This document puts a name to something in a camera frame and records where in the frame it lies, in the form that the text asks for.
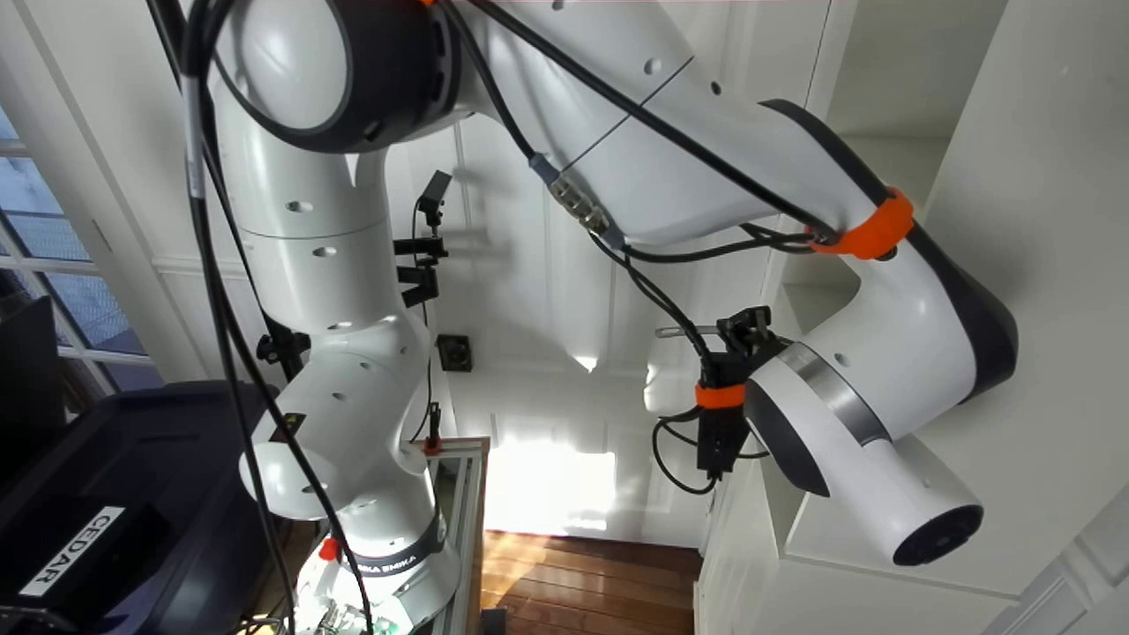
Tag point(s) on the black camera on mount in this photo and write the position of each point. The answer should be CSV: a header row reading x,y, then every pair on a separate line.
x,y
433,195

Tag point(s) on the metal table frame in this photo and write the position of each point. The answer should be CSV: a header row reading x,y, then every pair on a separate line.
x,y
472,530

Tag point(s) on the black case with white label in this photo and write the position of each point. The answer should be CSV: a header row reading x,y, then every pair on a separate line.
x,y
142,469

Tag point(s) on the window with white frame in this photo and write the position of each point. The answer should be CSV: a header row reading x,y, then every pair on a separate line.
x,y
30,189

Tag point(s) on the black flat panel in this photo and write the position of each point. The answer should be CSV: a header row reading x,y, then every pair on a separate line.
x,y
23,374

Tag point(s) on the white shelf cabinet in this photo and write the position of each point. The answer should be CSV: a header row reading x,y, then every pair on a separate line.
x,y
1045,354

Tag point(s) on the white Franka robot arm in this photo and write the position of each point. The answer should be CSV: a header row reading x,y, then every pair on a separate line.
x,y
319,235

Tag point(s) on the black stand pole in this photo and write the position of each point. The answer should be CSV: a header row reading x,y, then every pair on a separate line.
x,y
285,350

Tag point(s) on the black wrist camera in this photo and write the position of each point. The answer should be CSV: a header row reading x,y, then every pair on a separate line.
x,y
723,441

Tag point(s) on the small red cap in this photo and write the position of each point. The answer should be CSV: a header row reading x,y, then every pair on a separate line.
x,y
330,547

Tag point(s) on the red clamp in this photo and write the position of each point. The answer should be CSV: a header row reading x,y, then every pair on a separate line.
x,y
429,444

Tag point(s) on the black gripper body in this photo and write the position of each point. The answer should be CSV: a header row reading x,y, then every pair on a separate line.
x,y
747,337

